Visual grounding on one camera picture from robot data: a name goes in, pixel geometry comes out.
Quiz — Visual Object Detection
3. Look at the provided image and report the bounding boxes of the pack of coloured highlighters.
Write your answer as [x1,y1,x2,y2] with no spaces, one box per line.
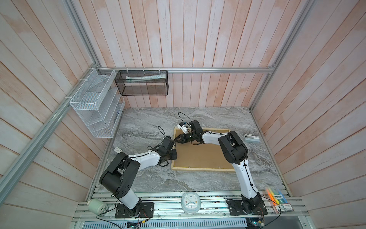
[266,187,294,214]

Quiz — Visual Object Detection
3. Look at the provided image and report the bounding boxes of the white tape roll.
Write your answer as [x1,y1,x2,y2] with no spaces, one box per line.
[87,199,109,216]

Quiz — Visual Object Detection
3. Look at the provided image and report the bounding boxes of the white wire mesh shelf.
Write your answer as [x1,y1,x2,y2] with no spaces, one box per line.
[70,68,125,138]

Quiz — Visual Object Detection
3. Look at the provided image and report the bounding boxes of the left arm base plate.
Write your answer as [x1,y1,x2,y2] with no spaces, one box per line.
[115,202,154,219]

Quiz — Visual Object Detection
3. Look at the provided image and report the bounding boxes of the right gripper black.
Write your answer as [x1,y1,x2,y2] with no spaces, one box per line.
[174,133,196,145]

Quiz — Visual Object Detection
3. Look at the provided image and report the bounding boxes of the light wooden picture frame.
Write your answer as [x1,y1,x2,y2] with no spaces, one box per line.
[171,127,235,172]

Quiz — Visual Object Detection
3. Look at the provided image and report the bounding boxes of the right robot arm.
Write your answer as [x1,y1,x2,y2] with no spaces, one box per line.
[174,120,264,215]

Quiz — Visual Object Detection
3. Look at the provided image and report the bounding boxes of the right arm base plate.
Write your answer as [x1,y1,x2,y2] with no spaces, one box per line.
[226,199,268,216]

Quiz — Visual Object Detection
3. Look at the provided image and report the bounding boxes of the white desk clock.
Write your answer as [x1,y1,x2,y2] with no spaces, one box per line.
[181,192,201,213]

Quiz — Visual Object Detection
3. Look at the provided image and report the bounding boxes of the black wire mesh basket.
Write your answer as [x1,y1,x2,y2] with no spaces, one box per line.
[114,70,169,96]

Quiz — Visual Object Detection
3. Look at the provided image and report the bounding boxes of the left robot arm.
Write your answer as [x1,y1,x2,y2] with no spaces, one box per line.
[100,136,177,217]

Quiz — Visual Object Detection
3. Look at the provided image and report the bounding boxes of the paper in black basket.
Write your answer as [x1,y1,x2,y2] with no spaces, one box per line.
[125,73,167,83]

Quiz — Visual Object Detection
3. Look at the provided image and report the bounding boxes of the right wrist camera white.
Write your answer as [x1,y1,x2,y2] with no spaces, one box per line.
[177,122,189,134]

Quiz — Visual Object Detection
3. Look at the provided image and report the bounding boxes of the small white square tag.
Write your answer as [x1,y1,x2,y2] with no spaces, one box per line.
[113,147,122,154]

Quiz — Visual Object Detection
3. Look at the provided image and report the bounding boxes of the small white grey device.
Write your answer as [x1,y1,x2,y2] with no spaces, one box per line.
[244,135,260,143]

